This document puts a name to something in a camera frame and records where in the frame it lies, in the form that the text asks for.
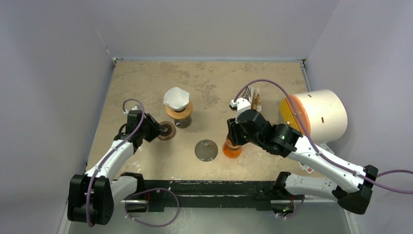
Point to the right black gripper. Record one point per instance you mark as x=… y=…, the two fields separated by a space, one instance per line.
x=234 y=133

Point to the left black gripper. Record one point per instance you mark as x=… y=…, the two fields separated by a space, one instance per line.
x=156 y=128

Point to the brown wooden round coaster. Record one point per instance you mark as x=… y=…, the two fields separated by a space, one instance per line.
x=168 y=130

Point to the amber glass carafe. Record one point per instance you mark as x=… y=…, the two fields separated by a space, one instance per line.
x=230 y=150

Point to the wooden ring dripper stand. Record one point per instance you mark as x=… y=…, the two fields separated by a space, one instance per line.
x=182 y=119

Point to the white paper coffee filter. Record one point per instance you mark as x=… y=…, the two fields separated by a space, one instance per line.
x=176 y=98

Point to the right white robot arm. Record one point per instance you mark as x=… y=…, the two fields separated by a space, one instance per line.
x=348 y=184

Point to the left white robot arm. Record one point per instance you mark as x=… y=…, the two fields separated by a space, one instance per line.
x=106 y=168

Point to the orange filter paper box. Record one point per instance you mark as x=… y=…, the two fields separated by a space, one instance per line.
x=252 y=94

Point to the dark ribbed glass cone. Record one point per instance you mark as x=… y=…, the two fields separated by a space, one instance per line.
x=206 y=150

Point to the white cylinder drum orange lid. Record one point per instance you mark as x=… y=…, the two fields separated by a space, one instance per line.
x=320 y=112

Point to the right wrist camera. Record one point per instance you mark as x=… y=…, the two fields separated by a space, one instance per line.
x=239 y=105

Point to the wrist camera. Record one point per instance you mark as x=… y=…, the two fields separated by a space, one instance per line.
x=136 y=107
x=239 y=105

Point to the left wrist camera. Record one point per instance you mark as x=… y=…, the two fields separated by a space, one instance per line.
x=136 y=107

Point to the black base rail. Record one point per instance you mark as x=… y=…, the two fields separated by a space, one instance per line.
x=258 y=195

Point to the aluminium frame rail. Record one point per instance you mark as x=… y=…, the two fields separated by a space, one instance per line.
x=139 y=207

